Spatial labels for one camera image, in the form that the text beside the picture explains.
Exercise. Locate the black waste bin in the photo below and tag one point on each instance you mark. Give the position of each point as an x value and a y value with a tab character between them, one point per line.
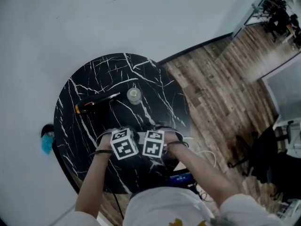
47	128

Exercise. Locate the person's white shirt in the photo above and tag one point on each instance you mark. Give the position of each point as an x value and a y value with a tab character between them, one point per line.
169	208

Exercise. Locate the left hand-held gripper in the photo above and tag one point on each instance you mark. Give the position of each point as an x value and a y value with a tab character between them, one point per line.
123	149

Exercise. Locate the black office chair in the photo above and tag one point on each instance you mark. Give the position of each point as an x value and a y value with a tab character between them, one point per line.
279	22
261	147
282	173

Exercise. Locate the black metal rack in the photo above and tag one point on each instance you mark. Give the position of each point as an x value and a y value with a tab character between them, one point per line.
272	1

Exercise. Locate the white cabinet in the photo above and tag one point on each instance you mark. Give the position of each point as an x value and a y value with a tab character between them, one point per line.
61	218

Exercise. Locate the person's left forearm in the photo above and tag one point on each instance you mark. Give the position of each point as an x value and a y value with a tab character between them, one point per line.
94	182

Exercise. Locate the person's left hand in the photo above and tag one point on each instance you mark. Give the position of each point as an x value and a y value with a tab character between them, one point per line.
105	143

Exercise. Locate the frosted glass partition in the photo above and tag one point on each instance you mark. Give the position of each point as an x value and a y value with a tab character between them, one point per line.
285	95

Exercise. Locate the clear glass bottle gold cap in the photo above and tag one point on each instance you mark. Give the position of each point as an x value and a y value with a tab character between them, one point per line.
134	95

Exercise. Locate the person's right hand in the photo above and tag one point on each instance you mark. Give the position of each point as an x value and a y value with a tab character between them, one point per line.
171	140

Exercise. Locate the blue plastic bag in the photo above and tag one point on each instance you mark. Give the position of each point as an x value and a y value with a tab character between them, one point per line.
47	143

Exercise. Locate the glass door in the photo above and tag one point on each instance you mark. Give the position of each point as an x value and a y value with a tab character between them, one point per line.
252	12

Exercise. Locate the white desk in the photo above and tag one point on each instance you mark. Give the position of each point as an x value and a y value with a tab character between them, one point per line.
290	135

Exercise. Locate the black device with blue screen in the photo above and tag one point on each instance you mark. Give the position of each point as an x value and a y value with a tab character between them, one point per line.
182	179

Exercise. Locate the black and orange tool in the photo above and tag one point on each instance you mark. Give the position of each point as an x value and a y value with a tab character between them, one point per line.
98	99

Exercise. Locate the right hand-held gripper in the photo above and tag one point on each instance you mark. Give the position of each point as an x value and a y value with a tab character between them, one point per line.
152	147

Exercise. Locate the person's right forearm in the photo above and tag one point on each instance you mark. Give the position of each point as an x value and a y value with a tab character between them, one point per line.
207	180

